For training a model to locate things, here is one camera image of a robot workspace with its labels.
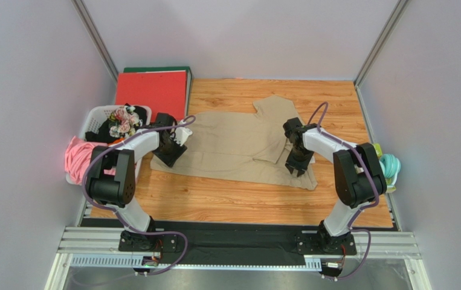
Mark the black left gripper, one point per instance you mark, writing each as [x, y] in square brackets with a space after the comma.
[170, 159]

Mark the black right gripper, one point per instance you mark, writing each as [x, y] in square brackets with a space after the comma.
[296, 159]

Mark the beige t-shirt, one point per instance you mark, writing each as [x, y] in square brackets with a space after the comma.
[240, 146]

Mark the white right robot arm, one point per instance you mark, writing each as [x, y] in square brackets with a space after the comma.
[359, 179]

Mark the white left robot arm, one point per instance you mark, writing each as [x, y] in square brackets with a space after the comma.
[109, 182]

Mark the orange t-shirt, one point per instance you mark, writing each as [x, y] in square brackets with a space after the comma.
[116, 141]

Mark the black floral t-shirt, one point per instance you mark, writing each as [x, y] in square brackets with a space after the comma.
[122, 123]

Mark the green folder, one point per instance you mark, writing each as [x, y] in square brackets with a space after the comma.
[189, 86]

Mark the white laundry basket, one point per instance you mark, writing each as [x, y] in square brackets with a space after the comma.
[96, 117]

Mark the pink t-shirt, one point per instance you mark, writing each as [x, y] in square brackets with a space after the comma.
[77, 159]

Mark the teal cat-ear headphones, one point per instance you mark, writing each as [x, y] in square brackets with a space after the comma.
[391, 167]

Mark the green book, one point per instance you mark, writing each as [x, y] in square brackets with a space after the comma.
[377, 149]

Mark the aluminium frame rail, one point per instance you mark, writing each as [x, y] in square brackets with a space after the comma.
[99, 255]

